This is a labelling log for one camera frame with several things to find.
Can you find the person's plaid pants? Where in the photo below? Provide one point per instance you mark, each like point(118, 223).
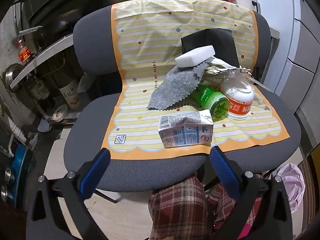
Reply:
point(180, 205)

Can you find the metal pot lid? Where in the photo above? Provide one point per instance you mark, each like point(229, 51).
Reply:
point(10, 77)

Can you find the white orange-label noodle bowl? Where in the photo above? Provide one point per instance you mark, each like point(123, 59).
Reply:
point(237, 97)

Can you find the grey office chair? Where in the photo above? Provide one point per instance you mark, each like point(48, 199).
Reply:
point(150, 175)

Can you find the blue basin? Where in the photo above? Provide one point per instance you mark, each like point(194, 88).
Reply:
point(21, 165)

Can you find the grey microfibre cloth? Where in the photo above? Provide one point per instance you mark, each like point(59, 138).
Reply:
point(172, 87)

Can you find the green plastic bottle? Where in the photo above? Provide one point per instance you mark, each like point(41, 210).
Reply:
point(215, 102)

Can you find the clear plastic wrapper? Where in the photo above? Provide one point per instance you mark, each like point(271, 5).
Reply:
point(232, 74)

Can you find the white milk carton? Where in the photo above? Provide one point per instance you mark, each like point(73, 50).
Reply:
point(185, 135)

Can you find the grey refrigerator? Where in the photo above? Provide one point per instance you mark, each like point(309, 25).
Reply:
point(302, 50)

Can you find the striped floor mat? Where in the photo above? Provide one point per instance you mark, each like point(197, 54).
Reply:
point(311, 185)

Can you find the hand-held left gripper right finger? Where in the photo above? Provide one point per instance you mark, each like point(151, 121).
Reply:
point(223, 168)

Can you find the pink plastic bag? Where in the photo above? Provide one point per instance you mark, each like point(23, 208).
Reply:
point(292, 180)

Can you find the white ceramic jar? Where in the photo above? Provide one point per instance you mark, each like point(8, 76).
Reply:
point(70, 93)

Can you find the white sponge block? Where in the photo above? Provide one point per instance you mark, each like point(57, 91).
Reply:
point(195, 56)

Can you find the yellow striped dotted mat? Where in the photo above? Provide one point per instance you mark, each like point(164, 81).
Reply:
point(150, 42)

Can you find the red-label glass sauce bottle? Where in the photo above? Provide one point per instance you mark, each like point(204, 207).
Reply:
point(24, 53)

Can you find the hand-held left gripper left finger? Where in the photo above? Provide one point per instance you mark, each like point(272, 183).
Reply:
point(96, 170)

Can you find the steel kitchen counter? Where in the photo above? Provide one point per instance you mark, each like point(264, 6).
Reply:
point(37, 60)

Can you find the black box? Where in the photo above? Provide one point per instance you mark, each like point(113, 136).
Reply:
point(212, 38)

